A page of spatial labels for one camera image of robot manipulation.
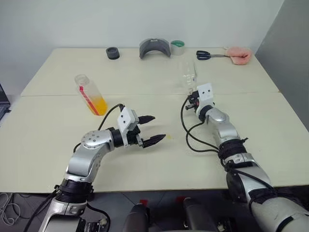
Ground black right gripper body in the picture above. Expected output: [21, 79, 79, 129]
[186, 89, 201, 112]

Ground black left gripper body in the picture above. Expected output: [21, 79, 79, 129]
[125, 124, 145, 148]

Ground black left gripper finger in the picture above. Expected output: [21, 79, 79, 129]
[138, 115, 156, 126]
[142, 134, 167, 148]

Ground clear glass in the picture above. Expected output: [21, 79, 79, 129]
[177, 59, 199, 95]

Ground bottle with orange liquid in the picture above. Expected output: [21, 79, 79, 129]
[74, 74, 108, 116]

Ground silver tape roll green core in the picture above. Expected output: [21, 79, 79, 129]
[170, 40, 186, 56]

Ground pink fluffy cloth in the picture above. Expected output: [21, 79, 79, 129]
[223, 46, 253, 66]

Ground grey cap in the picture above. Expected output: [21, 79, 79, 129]
[139, 38, 172, 59]

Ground black tape roll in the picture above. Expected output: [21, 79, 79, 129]
[106, 47, 120, 60]

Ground dark rounded shape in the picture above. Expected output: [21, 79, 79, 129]
[182, 197, 219, 232]
[122, 203, 152, 232]

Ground grey partition panel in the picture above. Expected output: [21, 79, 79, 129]
[255, 0, 309, 135]

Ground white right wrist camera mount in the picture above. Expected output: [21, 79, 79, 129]
[196, 82, 215, 107]

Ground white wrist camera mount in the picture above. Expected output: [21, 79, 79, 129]
[196, 82, 215, 107]
[117, 108, 140, 147]

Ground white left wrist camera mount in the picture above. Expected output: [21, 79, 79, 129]
[117, 108, 140, 147]

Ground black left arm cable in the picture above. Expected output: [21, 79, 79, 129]
[98, 103, 125, 130]

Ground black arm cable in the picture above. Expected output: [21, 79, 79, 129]
[98, 103, 125, 130]
[180, 95, 276, 194]

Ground dark-handled scissors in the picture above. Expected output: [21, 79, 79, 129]
[196, 50, 232, 60]

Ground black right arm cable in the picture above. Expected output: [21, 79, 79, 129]
[180, 95, 276, 194]

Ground black left shoulder cable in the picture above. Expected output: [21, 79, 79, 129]
[25, 186, 60, 232]

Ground white cable on floor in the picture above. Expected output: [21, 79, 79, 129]
[0, 192, 21, 225]

